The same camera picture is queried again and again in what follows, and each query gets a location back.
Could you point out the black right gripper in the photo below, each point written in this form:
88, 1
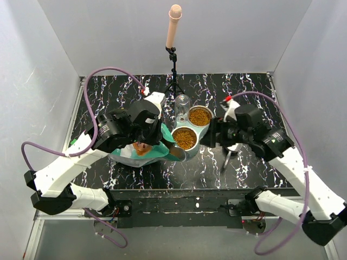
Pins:
210, 140

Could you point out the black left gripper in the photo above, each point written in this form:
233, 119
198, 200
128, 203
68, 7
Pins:
156, 138

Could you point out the silver metal scoop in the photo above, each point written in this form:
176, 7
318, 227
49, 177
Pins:
232, 150

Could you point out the green pet food bag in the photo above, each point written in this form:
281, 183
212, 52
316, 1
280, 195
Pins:
140, 154

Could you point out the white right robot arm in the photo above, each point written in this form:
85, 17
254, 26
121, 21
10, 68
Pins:
325, 214

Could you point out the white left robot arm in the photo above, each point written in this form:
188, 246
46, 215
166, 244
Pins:
54, 192

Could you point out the teal double pet bowl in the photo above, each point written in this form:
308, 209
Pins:
190, 125

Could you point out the black tripod stand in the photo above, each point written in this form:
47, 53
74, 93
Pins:
173, 86

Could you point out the beige microphone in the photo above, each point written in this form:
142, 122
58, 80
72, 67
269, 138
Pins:
175, 14

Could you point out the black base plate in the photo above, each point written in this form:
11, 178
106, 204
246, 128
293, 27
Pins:
175, 208

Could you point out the aluminium rail frame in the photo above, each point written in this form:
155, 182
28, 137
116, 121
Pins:
77, 238

